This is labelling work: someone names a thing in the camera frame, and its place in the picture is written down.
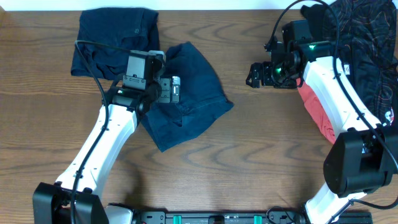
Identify navy blue shorts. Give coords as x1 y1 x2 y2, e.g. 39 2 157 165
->
141 42 234 152

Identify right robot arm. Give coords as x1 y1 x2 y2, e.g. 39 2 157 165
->
246 20 397 223

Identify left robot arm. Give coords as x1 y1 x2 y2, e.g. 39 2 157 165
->
32 50 180 223

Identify red orange garment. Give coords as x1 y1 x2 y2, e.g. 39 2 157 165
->
298 82 336 144

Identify folded dark navy garment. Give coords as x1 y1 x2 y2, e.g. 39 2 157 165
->
77 7 160 80

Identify black patterned garment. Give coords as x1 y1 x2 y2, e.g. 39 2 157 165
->
300 0 397 126

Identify left black cable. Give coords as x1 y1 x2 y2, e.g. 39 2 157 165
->
69 39 133 224

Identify black cable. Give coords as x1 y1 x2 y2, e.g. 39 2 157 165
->
267 0 398 210
69 39 133 224

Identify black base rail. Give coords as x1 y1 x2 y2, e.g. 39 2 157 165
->
102 205 373 224

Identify right black cable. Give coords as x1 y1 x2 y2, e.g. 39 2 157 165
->
267 0 398 210

